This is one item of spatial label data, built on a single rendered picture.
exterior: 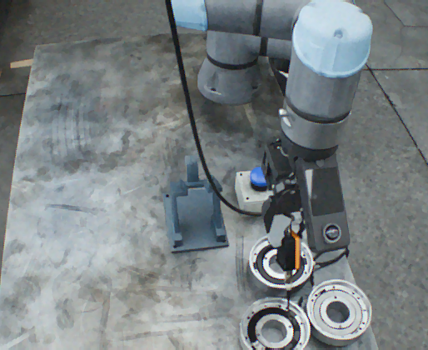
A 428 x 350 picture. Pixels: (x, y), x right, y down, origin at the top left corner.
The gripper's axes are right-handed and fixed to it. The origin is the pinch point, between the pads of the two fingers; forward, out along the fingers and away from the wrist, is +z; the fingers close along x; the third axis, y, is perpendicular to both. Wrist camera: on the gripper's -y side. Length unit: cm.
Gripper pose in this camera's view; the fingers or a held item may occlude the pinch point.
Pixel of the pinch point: (288, 243)
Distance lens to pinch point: 70.8
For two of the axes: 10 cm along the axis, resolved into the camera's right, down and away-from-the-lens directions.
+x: -9.8, 1.0, -1.4
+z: -0.4, 6.6, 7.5
